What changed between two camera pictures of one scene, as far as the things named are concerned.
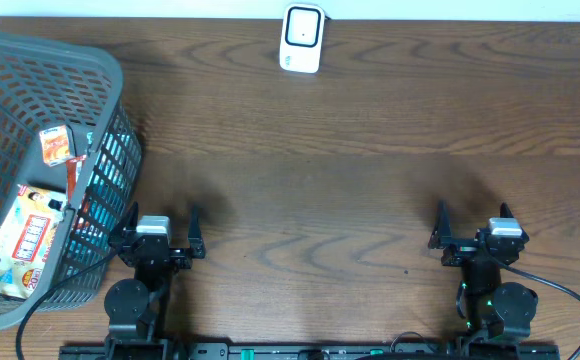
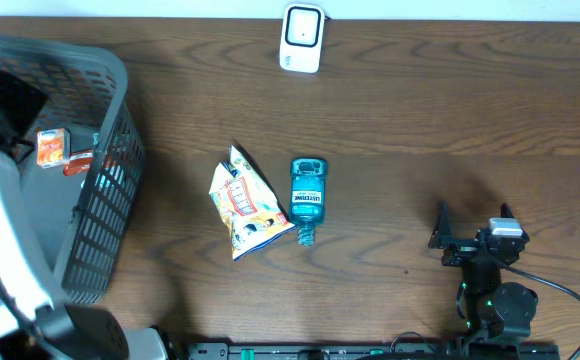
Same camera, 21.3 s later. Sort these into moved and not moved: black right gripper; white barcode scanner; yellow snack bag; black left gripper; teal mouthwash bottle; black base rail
Moved: teal mouthwash bottle; yellow snack bag; black left gripper
Not moved: white barcode scanner; black right gripper; black base rail
